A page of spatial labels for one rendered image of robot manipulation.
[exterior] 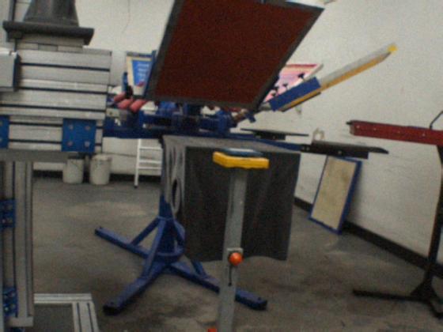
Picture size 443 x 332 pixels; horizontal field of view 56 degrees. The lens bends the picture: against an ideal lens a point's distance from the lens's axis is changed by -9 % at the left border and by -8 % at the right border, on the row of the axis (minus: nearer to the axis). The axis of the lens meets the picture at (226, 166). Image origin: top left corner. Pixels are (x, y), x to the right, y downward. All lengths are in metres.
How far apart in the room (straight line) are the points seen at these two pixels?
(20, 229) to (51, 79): 0.53
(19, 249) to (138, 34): 5.03
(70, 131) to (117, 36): 5.06
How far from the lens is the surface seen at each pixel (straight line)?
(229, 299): 1.43
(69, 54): 1.15
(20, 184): 1.43
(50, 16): 1.16
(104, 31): 6.21
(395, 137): 2.58
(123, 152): 6.20
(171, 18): 1.77
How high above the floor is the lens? 1.08
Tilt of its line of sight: 7 degrees down
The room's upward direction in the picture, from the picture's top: 5 degrees clockwise
